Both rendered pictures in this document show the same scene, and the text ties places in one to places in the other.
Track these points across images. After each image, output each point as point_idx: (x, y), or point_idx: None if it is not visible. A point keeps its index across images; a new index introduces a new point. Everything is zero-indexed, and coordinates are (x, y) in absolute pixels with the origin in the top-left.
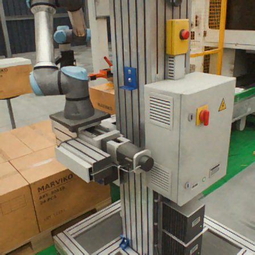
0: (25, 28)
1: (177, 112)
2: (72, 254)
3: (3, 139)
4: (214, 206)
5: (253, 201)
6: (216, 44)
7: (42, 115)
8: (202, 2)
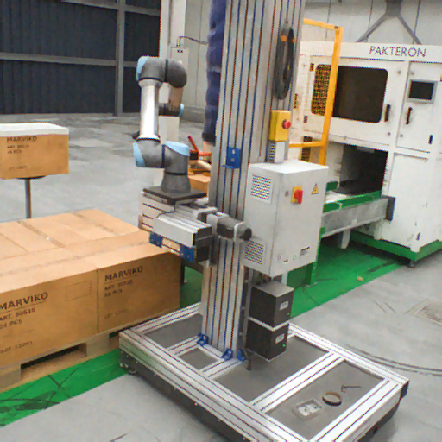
0: (16, 74)
1: (276, 189)
2: (144, 347)
3: (44, 224)
4: (302, 327)
5: (350, 325)
6: (319, 135)
7: (61, 211)
8: (306, 78)
